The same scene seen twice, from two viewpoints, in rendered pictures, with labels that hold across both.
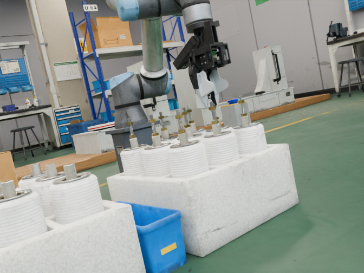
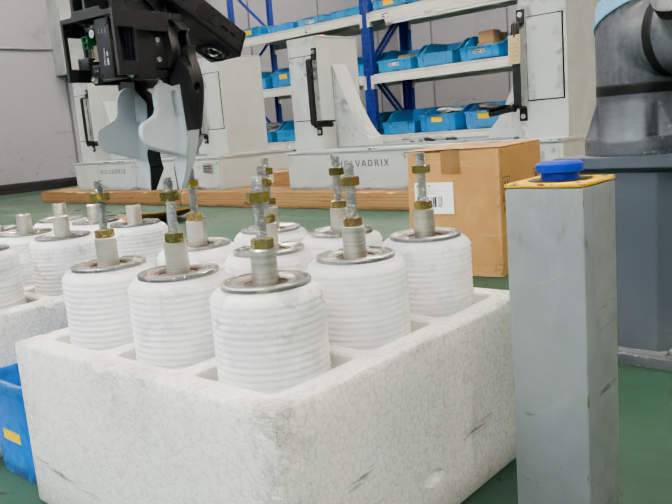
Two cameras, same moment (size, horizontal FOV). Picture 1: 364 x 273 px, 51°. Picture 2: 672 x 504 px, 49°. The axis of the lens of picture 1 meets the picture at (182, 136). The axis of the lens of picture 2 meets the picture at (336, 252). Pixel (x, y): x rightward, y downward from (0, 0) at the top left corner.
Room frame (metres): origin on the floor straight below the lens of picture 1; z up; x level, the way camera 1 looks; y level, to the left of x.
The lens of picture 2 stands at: (1.05, -0.79, 0.38)
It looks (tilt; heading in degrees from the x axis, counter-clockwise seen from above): 10 degrees down; 80
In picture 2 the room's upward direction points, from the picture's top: 5 degrees counter-clockwise
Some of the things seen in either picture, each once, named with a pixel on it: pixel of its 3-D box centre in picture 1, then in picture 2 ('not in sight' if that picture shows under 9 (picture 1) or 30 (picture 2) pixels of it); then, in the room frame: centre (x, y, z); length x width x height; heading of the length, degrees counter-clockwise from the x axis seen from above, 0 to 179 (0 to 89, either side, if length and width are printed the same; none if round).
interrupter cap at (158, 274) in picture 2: (217, 134); (178, 273); (1.02, -0.10, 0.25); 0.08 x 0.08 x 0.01
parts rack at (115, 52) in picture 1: (138, 68); not in sight; (6.85, 0.51, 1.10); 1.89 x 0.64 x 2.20; 127
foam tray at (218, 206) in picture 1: (200, 190); (283, 395); (1.11, -0.02, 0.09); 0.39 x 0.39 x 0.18; 38
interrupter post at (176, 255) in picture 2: (216, 130); (177, 259); (1.02, -0.10, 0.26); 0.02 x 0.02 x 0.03
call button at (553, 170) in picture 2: (233, 102); (559, 172); (1.35, -0.20, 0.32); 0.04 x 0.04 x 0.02
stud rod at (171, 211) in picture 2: (213, 115); (172, 218); (1.02, -0.09, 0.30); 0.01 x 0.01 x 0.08
